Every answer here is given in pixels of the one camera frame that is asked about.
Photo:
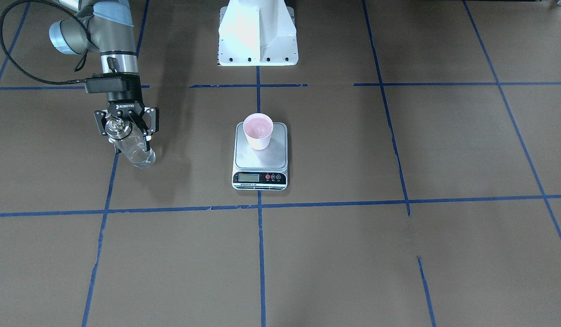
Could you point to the clear glass sauce bottle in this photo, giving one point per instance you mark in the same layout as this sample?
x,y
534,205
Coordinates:
x,y
129,141

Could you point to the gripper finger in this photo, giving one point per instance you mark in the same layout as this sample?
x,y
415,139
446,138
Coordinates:
x,y
101,117
145,121

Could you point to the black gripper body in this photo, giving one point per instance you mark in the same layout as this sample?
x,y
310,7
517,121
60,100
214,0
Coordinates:
x,y
125,107

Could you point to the silver digital kitchen scale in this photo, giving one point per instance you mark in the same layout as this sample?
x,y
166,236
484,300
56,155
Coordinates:
x,y
265,169

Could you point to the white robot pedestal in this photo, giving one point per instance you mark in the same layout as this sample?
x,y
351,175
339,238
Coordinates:
x,y
257,33

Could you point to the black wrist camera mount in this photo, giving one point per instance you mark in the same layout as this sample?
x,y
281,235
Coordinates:
x,y
105,84

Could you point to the pink plastic cup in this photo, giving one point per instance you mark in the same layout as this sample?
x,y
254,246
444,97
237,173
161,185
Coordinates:
x,y
258,130

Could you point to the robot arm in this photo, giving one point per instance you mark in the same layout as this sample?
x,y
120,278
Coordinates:
x,y
106,27

